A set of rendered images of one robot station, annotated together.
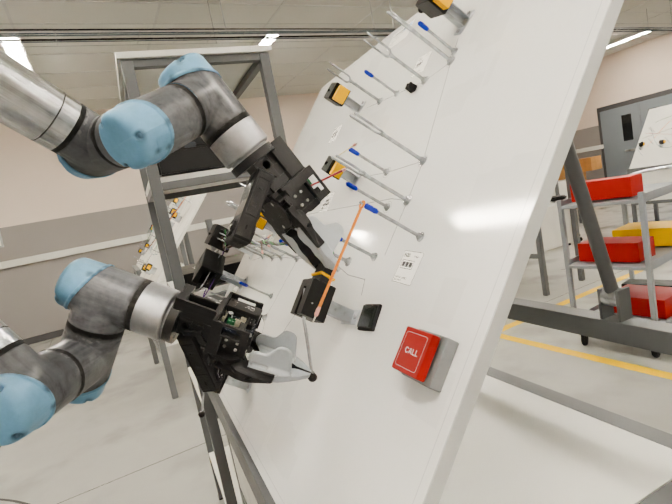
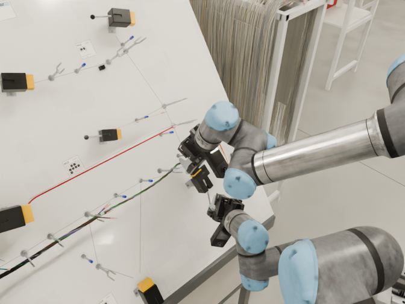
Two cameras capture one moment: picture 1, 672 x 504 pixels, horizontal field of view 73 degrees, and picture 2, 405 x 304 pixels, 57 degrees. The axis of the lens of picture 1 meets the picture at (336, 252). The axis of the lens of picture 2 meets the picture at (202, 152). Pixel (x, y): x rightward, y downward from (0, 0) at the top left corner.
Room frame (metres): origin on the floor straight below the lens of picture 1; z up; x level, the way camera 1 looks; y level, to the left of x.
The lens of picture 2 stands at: (0.96, 0.86, 2.04)
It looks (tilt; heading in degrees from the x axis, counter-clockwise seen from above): 41 degrees down; 250
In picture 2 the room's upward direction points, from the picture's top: 2 degrees clockwise
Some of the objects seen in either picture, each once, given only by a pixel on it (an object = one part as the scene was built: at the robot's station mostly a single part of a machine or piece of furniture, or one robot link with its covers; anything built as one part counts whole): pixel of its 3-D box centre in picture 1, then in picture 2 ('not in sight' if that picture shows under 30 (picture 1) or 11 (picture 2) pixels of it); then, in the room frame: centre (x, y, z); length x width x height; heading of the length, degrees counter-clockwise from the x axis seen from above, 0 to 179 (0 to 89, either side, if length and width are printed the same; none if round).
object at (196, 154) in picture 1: (193, 150); not in sight; (1.73, 0.45, 1.56); 0.30 x 0.23 x 0.19; 115
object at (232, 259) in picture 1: (218, 270); not in sight; (1.77, 0.47, 1.09); 0.35 x 0.33 x 0.07; 23
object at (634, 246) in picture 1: (641, 251); not in sight; (2.96, -2.01, 0.54); 0.99 x 0.50 x 1.08; 122
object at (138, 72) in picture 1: (239, 305); not in sight; (1.85, 0.44, 0.93); 0.61 x 0.50 x 1.85; 23
